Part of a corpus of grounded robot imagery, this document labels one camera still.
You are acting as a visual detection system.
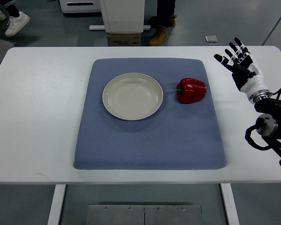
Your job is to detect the tan work boot front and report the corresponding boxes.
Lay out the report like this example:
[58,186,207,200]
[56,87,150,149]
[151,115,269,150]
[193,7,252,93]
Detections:
[148,25,168,46]

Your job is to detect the grey floor socket plate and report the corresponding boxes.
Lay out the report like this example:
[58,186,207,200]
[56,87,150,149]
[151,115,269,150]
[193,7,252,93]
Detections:
[205,35,218,43]

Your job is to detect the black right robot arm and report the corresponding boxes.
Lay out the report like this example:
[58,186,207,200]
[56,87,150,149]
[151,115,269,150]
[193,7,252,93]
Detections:
[214,38,281,166]

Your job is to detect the tan work boot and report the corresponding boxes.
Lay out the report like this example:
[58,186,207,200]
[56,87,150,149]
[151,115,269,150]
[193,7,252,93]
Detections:
[148,25,168,46]
[149,14,178,27]

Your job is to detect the grey metal frame legs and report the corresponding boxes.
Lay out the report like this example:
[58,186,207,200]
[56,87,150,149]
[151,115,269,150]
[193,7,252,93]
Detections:
[262,4,281,52]

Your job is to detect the cream round plate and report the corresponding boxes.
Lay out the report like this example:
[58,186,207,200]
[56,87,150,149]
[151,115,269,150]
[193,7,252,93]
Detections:
[102,73,163,120]

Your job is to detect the left white table leg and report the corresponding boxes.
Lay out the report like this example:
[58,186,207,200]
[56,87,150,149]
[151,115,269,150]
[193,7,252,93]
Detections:
[47,184,66,225]

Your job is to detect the white machine base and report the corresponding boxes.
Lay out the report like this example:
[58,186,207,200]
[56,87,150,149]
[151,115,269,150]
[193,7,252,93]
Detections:
[89,0,145,34]

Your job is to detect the tan work boot rear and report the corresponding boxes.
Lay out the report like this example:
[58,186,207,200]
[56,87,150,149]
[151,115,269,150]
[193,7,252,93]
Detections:
[149,14,178,27]

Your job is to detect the blue textured cushion mat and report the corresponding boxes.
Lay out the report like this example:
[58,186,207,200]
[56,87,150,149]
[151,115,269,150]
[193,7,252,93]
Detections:
[74,58,226,170]

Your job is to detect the cardboard box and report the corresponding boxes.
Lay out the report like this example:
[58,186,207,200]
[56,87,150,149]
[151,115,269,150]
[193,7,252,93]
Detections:
[107,33,141,46]

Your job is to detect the white appliance with slot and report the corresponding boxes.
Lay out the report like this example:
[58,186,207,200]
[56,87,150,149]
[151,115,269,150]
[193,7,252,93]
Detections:
[59,0,101,14]

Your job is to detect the right white table leg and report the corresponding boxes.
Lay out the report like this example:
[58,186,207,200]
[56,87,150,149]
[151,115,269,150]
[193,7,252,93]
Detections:
[220,183,240,225]

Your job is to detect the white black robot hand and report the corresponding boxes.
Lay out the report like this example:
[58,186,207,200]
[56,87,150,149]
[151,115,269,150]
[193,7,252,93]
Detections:
[214,37,271,104]

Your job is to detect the black trousers leg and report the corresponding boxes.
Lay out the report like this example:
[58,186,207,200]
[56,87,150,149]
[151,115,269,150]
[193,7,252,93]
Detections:
[157,0,176,27]

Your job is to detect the white table leg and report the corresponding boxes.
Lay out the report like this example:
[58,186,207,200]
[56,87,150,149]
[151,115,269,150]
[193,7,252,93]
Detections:
[220,183,240,225]
[47,184,66,225]

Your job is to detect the metal floor plate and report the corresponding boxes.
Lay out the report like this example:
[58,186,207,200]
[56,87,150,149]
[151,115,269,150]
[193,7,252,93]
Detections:
[86,204,204,225]

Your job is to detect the red bell pepper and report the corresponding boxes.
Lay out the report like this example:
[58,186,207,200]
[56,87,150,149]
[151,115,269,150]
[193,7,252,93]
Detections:
[176,78,207,104]

